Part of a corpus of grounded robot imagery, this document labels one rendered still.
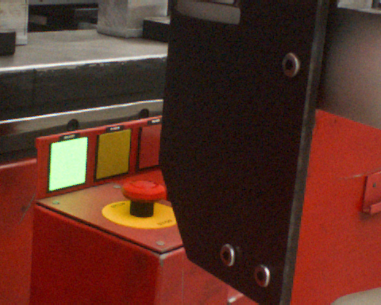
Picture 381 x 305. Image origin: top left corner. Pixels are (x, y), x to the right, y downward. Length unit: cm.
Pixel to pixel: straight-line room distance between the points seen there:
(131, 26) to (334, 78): 90
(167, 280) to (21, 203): 31
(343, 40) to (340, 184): 122
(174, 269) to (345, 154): 85
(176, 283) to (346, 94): 43
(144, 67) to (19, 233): 26
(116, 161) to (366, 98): 56
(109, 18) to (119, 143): 40
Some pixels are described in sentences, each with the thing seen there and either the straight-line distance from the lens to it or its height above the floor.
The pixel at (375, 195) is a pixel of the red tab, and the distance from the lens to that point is 167.
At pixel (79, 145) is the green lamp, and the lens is 83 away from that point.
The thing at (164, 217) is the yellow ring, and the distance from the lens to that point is 79.
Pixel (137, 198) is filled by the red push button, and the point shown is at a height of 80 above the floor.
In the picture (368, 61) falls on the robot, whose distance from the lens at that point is 33.
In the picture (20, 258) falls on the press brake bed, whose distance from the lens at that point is 103.
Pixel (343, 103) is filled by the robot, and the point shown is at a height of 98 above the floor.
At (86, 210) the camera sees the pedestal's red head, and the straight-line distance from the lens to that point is 80.
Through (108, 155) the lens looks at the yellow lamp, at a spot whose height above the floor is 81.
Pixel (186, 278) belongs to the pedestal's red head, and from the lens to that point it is 76.
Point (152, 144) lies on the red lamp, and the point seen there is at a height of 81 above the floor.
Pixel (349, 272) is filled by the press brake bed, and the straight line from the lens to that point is 168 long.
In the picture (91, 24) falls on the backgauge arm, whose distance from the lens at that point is 152.
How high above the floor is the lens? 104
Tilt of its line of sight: 14 degrees down
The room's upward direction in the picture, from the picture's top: 4 degrees clockwise
